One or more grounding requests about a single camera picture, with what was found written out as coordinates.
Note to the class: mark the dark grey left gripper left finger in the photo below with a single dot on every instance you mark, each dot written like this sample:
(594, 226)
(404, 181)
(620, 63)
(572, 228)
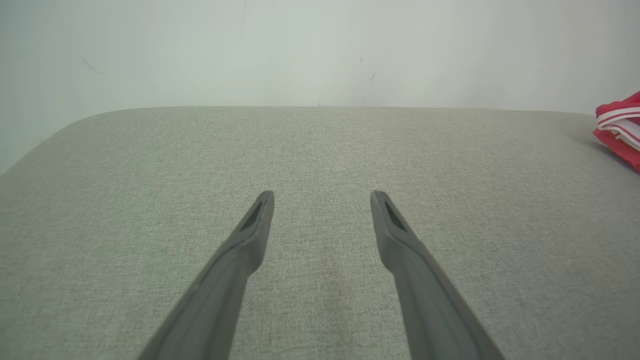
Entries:
(220, 295)

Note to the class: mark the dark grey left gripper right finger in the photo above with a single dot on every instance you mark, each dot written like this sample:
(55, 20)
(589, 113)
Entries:
(430, 305)

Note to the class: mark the red shorts with white stripe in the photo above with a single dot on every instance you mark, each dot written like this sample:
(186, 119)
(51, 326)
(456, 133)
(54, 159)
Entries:
(627, 155)

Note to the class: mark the red jersey with white sleeves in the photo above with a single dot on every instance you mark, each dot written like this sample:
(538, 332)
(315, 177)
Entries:
(620, 107)

